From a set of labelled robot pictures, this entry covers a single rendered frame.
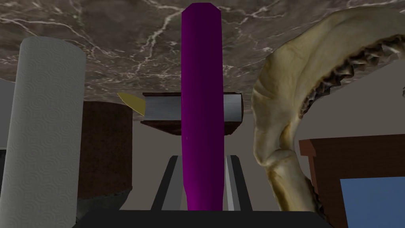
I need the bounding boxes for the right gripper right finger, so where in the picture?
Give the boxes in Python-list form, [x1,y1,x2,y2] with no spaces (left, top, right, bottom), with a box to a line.
[223,155,254,211]

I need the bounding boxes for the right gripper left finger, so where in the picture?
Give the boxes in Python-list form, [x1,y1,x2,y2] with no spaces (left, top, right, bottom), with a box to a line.
[151,155,188,211]

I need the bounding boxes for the purple cylinder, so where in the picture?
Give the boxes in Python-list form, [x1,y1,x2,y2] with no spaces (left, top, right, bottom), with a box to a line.
[181,2,225,211]

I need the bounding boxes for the dark brown cylinder container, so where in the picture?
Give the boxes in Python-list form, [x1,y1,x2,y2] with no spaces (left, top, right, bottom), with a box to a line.
[77,101,133,201]

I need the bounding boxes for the brown wooden cabinet blue panel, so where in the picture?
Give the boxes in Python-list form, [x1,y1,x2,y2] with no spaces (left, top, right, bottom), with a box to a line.
[299,134,405,228]

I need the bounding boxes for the beige shark jaw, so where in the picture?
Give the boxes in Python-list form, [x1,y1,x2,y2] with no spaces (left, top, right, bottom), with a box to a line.
[251,7,405,213]

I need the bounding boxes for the white paper towel roll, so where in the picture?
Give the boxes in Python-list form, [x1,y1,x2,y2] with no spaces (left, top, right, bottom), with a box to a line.
[0,36,87,228]

